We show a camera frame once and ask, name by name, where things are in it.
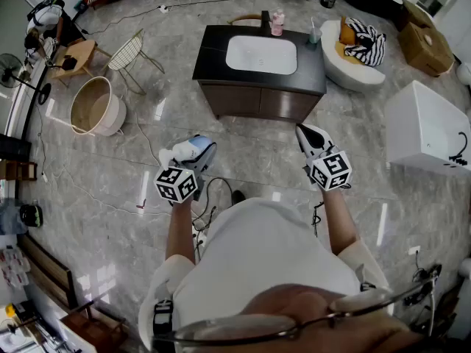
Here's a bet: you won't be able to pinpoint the white armchair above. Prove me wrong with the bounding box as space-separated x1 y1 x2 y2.
319 19 387 94

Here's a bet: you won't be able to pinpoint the large cardboard box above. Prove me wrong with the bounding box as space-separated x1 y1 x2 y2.
397 20 456 78

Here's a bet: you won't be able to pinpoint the black standing fan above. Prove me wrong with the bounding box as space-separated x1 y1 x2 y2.
0 52 53 107

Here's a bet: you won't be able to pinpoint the pink bottle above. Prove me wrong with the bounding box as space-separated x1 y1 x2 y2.
271 9 286 38

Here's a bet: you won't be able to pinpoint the person's white shirt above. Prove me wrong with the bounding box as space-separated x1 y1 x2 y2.
138 196 391 349

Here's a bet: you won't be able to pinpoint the blue denim cloth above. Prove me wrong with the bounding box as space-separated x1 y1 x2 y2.
0 198 29 235

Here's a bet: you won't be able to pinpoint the white bathtub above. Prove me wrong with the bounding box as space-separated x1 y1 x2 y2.
383 79 471 173

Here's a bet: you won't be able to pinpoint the black white striped cloth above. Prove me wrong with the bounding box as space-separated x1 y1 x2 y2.
343 17 388 68

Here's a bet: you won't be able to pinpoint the small wooden table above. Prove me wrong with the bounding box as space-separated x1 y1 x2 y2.
49 39 113 88

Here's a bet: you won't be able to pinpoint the black flat case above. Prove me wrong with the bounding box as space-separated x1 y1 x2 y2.
0 133 33 163

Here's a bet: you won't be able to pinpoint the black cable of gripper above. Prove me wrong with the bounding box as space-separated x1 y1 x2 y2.
311 201 325 238
191 176 237 261

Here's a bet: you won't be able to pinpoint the tangle of black cables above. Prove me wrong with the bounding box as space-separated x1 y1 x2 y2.
403 250 443 308

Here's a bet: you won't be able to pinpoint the black white shoulder strap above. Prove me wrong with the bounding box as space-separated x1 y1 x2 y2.
152 299 174 347

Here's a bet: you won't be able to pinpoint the white plastic bottle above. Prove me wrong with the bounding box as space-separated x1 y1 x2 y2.
157 134 211 171

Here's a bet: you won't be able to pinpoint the wooden chair with curved back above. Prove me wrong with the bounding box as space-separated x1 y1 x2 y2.
227 13 263 27

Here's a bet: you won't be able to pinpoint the small cardboard box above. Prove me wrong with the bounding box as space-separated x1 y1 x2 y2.
400 0 436 29

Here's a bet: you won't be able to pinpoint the person's left forearm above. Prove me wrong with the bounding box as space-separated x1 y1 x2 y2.
164 196 196 265

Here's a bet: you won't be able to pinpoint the person's face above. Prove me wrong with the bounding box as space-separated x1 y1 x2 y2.
238 283 428 353

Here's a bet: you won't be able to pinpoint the long black floor cable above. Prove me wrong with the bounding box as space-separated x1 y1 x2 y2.
81 0 274 36

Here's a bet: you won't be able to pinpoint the person's thin-framed glasses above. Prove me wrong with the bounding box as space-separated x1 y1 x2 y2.
149 264 443 349

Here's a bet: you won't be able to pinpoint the white black bag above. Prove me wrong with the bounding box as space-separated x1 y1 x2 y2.
26 0 66 33

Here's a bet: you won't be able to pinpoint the person's right forearm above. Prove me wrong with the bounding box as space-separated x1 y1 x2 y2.
321 186 361 255

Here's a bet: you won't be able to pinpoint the dark wooden bench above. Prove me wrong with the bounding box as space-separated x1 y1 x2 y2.
17 232 79 311

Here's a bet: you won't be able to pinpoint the dark wooden vanity cabinet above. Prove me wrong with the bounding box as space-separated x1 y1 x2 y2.
191 24 327 124

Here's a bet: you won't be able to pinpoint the small wooden rack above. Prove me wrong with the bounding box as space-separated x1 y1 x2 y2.
0 160 38 182

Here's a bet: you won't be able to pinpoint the black bathtub tap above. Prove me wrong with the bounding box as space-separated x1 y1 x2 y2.
448 131 470 167

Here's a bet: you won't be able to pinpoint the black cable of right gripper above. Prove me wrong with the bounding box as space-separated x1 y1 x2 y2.
311 201 325 238

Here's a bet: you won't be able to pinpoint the long white floor cable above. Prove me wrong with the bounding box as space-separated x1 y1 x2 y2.
35 114 174 218

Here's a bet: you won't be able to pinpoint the black green bag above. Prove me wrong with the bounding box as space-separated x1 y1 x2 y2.
19 204 45 229

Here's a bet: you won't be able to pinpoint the white sink basin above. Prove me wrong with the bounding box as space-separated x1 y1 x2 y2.
225 35 298 76

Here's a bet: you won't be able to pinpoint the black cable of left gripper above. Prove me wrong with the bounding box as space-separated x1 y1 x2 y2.
191 176 237 261

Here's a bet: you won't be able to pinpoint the orange cushion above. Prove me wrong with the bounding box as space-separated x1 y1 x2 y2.
338 15 364 65

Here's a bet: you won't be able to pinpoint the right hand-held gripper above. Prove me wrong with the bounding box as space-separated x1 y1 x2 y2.
296 123 353 192

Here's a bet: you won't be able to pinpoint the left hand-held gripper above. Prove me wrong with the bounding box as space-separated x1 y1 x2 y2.
153 141 219 204

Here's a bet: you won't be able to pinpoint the pile of red white packets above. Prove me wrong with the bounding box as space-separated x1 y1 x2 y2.
0 246 31 290

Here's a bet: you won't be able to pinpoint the brown wooden chair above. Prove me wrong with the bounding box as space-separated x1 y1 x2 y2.
60 301 129 353

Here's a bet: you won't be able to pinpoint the white wire chair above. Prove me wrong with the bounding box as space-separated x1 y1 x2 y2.
101 28 166 96

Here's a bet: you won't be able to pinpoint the round wooden tub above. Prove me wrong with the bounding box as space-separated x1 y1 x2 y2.
69 76 128 138

